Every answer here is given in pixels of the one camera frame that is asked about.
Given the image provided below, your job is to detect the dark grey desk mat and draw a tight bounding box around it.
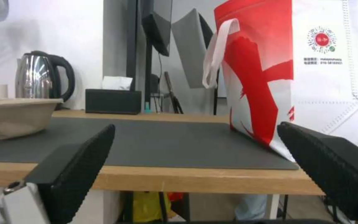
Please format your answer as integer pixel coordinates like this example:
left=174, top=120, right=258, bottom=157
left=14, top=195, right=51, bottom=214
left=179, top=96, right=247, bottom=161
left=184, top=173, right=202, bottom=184
left=0, top=116, right=300, bottom=170

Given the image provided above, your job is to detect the stainless steel electric kettle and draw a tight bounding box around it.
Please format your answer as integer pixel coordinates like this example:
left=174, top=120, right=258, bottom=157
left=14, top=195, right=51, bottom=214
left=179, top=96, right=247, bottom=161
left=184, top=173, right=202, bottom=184
left=14, top=50, right=76, bottom=101

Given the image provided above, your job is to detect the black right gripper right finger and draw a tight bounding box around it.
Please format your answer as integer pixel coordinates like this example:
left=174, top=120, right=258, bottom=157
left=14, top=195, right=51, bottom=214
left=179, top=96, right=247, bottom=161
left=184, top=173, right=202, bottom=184
left=277, top=121, right=358, bottom=221

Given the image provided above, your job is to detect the black computer monitor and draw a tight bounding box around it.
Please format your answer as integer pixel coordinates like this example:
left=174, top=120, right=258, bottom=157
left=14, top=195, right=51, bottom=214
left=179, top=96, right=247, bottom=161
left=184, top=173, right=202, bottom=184
left=141, top=13, right=171, bottom=56

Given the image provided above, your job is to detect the red plastic bag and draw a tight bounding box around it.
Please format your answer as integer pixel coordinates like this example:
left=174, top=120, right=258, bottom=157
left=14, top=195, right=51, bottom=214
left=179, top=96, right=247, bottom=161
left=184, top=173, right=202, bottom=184
left=168, top=192, right=186, bottom=203

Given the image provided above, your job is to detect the person's leg in jeans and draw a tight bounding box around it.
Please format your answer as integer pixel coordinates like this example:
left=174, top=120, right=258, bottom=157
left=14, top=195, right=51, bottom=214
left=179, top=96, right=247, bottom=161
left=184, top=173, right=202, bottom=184
left=234, top=194, right=267, bottom=220

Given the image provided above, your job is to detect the red and white takeout bag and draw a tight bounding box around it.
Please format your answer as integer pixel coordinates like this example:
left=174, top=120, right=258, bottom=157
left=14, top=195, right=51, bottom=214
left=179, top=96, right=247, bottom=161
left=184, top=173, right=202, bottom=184
left=202, top=0, right=358, bottom=162

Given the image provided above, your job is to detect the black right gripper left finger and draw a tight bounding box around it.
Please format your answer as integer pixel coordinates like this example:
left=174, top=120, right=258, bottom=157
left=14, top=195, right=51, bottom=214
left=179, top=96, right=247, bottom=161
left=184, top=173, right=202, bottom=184
left=0, top=124, right=116, bottom=224

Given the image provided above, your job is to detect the beige paper pulp bowl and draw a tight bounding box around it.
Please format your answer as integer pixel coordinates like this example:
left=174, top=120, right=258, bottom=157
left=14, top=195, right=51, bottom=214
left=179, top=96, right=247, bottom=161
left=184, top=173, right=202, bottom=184
left=0, top=98, right=64, bottom=140

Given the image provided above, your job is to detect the yellow plastic bag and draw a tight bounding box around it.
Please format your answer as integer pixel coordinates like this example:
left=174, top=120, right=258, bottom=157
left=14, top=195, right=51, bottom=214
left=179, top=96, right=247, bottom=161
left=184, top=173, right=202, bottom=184
left=132, top=191, right=171, bottom=223

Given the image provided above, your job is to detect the black tissue box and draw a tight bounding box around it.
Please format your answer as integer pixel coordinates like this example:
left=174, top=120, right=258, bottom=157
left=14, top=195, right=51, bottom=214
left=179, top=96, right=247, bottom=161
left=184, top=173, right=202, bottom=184
left=85, top=76, right=142, bottom=115

